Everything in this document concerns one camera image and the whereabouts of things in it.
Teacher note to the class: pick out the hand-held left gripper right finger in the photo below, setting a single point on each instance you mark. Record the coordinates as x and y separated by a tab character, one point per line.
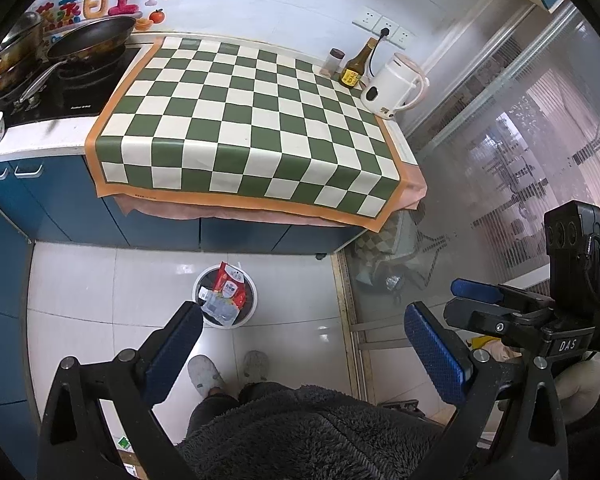
435	355

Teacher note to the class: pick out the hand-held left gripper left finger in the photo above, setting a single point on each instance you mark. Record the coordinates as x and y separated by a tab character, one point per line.
175	345

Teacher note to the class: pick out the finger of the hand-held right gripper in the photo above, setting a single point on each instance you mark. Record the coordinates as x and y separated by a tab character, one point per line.
475	290
485	317

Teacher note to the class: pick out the clear plastic packet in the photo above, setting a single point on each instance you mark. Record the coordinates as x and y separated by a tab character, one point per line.
220	309

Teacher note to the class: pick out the red white-label snack packet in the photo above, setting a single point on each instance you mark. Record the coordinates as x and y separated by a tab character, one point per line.
230	287

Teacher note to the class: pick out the white round trash bin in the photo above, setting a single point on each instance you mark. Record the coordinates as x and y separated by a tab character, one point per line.
249	301

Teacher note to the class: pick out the person's right forearm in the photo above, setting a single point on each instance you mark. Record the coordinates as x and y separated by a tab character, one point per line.
580	385

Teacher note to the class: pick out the grey slipper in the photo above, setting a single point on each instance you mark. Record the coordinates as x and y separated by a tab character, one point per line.
256	365
202	370

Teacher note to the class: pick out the dark grey pants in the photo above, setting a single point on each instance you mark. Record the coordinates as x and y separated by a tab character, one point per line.
215	410

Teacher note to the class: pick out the silver foil object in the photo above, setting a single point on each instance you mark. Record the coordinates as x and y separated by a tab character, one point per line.
393	281

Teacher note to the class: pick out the cardboard box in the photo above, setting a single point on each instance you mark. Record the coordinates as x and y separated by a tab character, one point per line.
130	461

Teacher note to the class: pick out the glass sliding door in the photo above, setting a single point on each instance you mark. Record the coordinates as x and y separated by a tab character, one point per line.
480	160

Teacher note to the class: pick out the dark grey fleece robe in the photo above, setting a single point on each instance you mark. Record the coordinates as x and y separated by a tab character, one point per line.
305	435

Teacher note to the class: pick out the blue base cabinet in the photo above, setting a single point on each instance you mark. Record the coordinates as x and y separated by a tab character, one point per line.
70	210

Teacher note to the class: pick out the white electric kettle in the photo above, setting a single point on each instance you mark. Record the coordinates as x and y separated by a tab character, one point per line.
390	85

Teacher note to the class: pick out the green white checkered mat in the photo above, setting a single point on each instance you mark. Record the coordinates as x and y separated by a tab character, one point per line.
250	125

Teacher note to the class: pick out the brown sauce bottle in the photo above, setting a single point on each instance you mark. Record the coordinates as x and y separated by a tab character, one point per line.
352	72

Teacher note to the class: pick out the black cooktop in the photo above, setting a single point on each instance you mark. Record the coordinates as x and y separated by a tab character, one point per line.
80	95

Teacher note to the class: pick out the glass spice jar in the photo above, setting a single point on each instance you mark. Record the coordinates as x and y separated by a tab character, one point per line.
333	62

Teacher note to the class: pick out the black frying pan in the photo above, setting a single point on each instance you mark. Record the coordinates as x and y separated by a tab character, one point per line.
90	37

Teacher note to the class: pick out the steel pot with lid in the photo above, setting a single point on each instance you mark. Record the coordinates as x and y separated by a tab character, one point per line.
7	67

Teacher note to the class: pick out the steel pot lid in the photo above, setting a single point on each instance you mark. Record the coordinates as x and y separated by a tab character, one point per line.
22	27

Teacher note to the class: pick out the white wall outlet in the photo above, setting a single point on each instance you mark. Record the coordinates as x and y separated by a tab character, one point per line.
391	24
366	17
405	38

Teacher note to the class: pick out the colourful wall stickers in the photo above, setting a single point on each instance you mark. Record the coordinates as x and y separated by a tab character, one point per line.
95	5

